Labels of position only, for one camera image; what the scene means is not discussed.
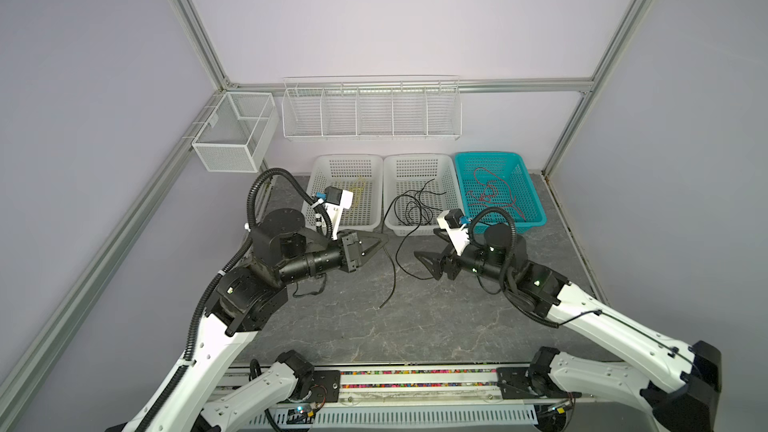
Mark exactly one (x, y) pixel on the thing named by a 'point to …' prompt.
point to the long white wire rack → (372, 107)
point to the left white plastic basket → (358, 173)
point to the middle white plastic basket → (417, 189)
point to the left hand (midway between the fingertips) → (386, 247)
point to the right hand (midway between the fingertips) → (426, 244)
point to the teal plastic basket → (509, 167)
